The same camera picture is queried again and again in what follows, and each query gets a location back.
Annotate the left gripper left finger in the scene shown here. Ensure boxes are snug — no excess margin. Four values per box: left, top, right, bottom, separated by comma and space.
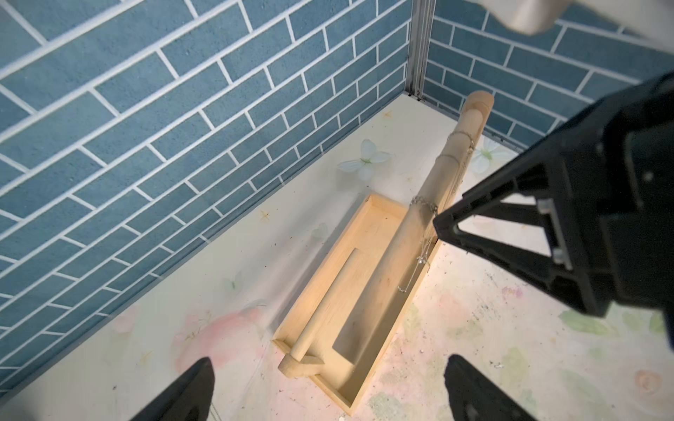
132, 357, 215, 421

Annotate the wooden jewelry display stand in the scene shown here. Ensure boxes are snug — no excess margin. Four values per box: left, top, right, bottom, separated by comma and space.
272, 91, 495, 414

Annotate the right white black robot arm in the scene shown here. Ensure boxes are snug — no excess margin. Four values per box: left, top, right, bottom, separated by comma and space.
423, 1, 673, 334

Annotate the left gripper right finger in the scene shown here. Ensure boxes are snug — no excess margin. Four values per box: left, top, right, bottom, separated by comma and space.
444, 354, 535, 421

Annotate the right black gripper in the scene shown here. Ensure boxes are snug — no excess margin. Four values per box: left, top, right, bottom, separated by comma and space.
434, 73, 673, 336

